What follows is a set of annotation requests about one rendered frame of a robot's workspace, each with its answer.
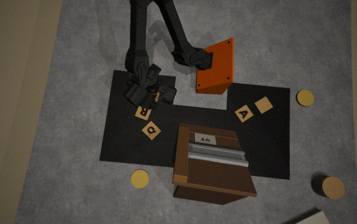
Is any white paper ticket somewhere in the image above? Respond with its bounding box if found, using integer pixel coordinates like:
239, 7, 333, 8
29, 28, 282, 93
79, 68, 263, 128
195, 133, 216, 145

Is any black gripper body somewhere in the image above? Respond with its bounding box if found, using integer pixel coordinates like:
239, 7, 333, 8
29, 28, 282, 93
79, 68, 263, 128
127, 78, 177, 104

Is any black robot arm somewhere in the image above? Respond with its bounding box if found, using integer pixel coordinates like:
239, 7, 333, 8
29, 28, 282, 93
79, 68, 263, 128
123, 0, 213, 110

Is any yellow round disc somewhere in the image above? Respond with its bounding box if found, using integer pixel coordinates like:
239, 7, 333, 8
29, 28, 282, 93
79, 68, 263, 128
296, 90, 314, 107
130, 169, 149, 188

